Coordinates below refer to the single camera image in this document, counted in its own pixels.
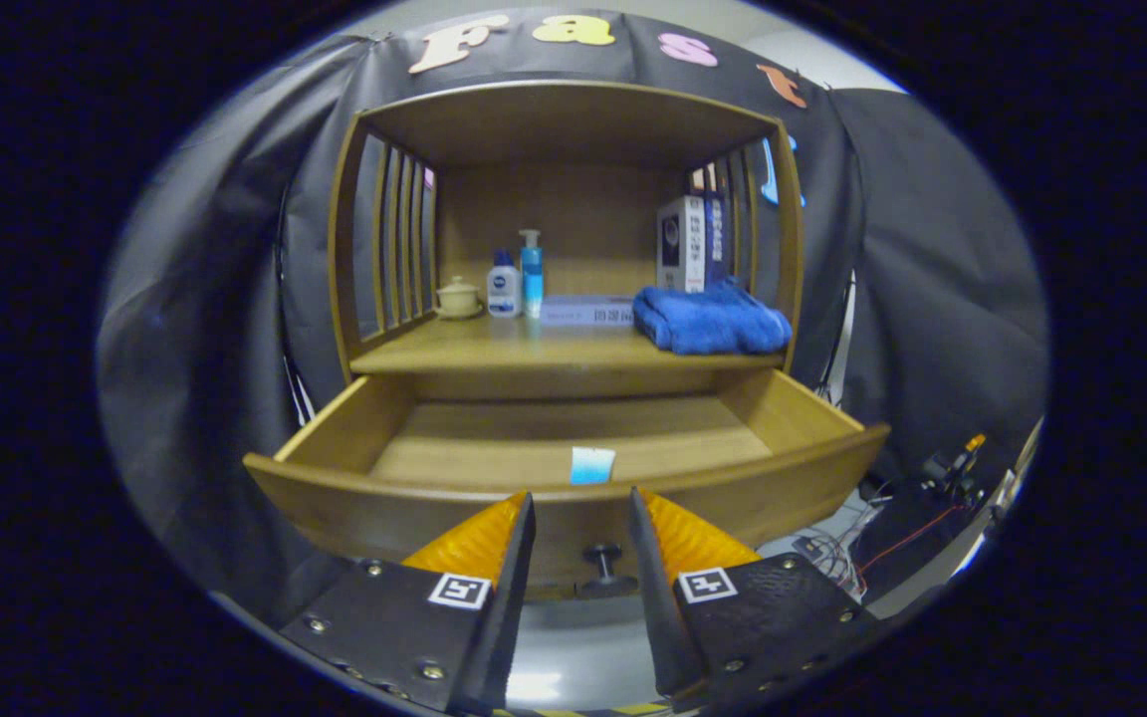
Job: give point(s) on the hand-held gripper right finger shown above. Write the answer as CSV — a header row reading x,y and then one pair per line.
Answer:
x,y
663,617

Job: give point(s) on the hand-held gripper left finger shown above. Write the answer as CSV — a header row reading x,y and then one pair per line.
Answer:
x,y
499,617

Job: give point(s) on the blue squeeze tube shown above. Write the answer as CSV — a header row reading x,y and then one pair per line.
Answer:
x,y
591,466

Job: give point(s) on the wooden drawer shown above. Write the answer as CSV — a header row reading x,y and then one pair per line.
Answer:
x,y
335,503

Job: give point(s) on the wooden countertop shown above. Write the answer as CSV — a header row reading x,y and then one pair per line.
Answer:
x,y
494,344

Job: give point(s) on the wooden cabinet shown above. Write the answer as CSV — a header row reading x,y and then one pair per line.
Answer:
x,y
573,209

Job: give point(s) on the blue towel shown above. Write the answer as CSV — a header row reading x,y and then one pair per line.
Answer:
x,y
713,324

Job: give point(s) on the pale blue book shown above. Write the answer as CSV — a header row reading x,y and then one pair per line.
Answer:
x,y
583,312

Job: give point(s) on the cream lidded teacup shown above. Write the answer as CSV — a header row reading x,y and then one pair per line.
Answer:
x,y
457,299

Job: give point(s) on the white bottle with blue cap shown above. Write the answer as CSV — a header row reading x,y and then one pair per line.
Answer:
x,y
504,294

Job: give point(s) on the black and orange gripper device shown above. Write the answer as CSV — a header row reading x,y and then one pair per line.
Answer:
x,y
952,465

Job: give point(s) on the blue pump bottle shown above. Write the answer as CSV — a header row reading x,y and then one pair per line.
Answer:
x,y
532,279

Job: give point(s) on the white and grey book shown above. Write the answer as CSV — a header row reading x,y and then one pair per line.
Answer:
x,y
678,244

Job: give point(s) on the dark blue book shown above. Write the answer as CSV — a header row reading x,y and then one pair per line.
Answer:
x,y
716,239

